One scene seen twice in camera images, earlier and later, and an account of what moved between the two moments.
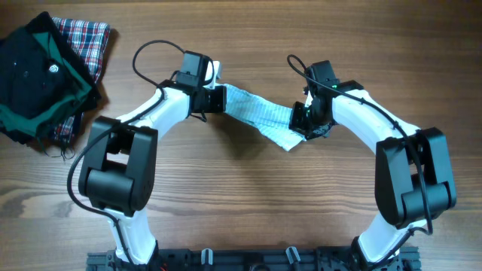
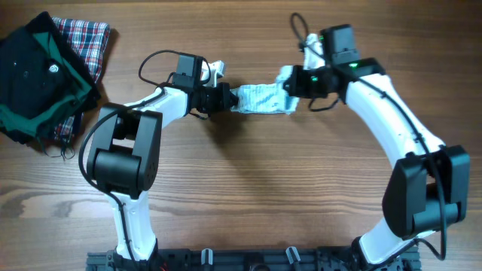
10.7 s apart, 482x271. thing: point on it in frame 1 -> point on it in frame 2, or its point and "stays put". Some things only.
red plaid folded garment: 89,42 stays put
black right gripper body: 303,120 -> 309,83
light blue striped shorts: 272,119 -> 271,98
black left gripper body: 212,100 stays put
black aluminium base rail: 253,260 stays put
